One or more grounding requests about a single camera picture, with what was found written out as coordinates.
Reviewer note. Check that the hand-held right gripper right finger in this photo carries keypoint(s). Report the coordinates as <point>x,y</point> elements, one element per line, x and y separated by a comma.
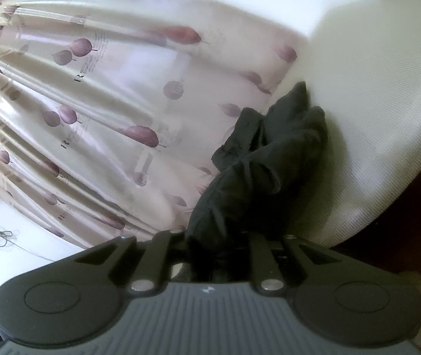
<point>263,262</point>

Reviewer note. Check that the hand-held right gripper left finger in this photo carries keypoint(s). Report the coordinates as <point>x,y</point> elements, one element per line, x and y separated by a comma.
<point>161,257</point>

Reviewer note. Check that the black padded jacket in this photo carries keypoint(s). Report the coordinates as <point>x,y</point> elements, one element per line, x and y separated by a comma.
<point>240,192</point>

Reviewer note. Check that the cream curtain with purple print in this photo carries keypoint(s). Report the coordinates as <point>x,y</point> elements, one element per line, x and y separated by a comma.
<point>121,81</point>

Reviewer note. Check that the white textured mattress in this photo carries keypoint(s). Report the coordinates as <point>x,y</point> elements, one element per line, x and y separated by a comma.
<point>373,118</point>

